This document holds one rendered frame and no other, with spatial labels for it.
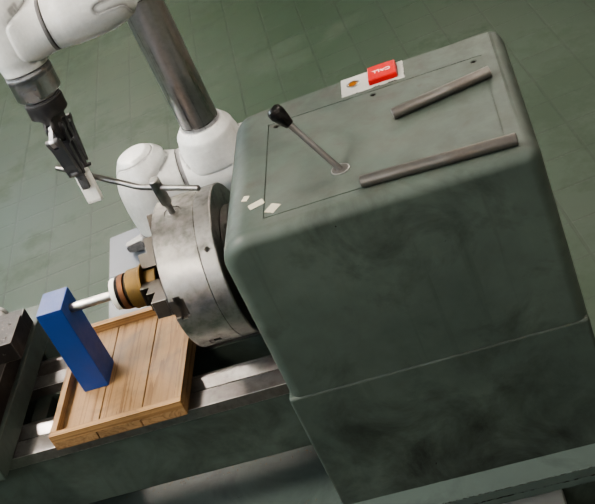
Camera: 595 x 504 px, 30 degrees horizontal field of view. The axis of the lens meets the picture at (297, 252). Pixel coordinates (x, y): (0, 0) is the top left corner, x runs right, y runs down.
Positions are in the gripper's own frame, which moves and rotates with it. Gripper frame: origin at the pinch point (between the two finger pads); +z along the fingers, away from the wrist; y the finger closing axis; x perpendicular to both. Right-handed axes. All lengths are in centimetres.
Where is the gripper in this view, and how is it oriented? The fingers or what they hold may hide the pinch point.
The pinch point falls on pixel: (88, 185)
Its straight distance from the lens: 223.5
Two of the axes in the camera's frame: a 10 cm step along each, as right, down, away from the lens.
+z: 3.5, 8.1, 4.7
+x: 9.4, -2.8, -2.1
